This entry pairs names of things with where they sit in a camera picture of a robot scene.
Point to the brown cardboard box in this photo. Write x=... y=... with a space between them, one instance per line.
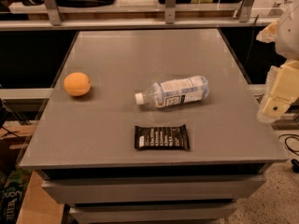
x=37 y=206

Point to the green printed box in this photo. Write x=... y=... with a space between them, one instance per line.
x=12 y=195

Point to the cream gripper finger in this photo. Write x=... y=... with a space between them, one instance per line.
x=269 y=33
x=281 y=91

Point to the orange fruit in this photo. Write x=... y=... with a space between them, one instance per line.
x=77 y=84

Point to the metal shelf rail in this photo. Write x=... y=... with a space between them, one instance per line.
x=132 y=24

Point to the black snack bar wrapper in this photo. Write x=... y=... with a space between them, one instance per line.
x=161 y=138

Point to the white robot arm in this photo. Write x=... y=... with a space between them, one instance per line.
x=287 y=39

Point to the clear blue-labelled plastic bottle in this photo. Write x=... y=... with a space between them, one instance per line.
x=176 y=91

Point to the grey lower drawer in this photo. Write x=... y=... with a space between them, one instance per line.
x=155 y=213

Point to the grey upper drawer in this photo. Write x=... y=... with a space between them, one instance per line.
x=153 y=189

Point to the grey drawer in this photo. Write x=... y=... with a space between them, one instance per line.
x=155 y=213
x=153 y=189

